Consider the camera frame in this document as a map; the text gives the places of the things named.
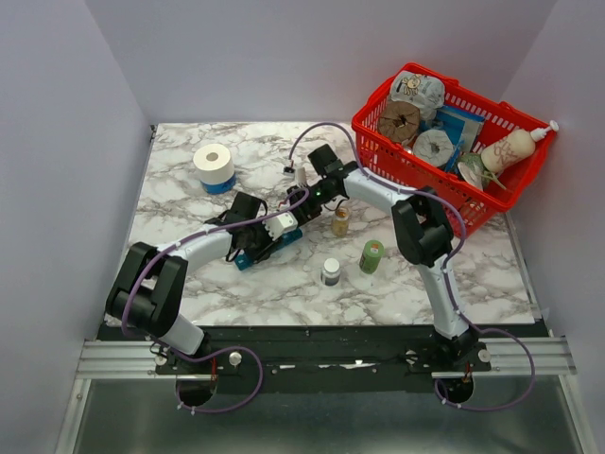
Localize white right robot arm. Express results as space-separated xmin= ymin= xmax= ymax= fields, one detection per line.
xmin=287 ymin=145 xmax=478 ymax=371

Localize aluminium extrusion frame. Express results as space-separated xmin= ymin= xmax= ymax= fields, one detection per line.
xmin=418 ymin=337 xmax=577 ymax=378

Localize white tape roll blue base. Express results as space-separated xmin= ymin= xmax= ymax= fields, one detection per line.
xmin=193 ymin=144 xmax=236 ymax=195

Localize blue packet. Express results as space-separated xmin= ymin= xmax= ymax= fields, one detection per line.
xmin=431 ymin=105 xmax=485 ymax=149

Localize red plastic basket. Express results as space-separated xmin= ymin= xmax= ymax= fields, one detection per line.
xmin=352 ymin=62 xmax=556 ymax=235

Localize green bottle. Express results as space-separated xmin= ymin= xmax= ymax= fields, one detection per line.
xmin=359 ymin=239 xmax=385 ymax=274

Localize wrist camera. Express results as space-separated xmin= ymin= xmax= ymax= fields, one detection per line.
xmin=283 ymin=165 xmax=307 ymax=187
xmin=263 ymin=212 xmax=298 ymax=240

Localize cream pump lotion bottle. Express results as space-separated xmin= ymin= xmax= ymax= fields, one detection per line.
xmin=480 ymin=120 xmax=559 ymax=174

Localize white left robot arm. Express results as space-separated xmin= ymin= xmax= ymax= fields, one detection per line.
xmin=105 ymin=192 xmax=271 ymax=374

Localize grey cartoon printed pouch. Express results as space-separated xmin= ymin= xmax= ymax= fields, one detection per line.
xmin=389 ymin=71 xmax=445 ymax=121

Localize green white plant item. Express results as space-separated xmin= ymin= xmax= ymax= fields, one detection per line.
xmin=457 ymin=153 xmax=507 ymax=191

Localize white bottle dark label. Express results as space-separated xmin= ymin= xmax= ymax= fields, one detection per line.
xmin=320 ymin=257 xmax=341 ymax=286

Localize clear jar of yellow pills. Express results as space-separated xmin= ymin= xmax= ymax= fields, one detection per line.
xmin=331 ymin=206 xmax=351 ymax=237

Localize grey paper roll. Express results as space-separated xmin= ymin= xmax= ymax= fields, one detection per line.
xmin=412 ymin=129 xmax=455 ymax=167

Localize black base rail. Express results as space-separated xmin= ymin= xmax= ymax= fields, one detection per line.
xmin=96 ymin=323 xmax=493 ymax=409

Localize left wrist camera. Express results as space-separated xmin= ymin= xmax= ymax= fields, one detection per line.
xmin=263 ymin=212 xmax=298 ymax=240

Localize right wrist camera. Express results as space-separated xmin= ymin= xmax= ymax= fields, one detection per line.
xmin=283 ymin=165 xmax=307 ymax=187

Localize teal weekly pill organizer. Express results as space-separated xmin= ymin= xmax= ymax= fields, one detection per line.
xmin=234 ymin=228 xmax=303 ymax=271

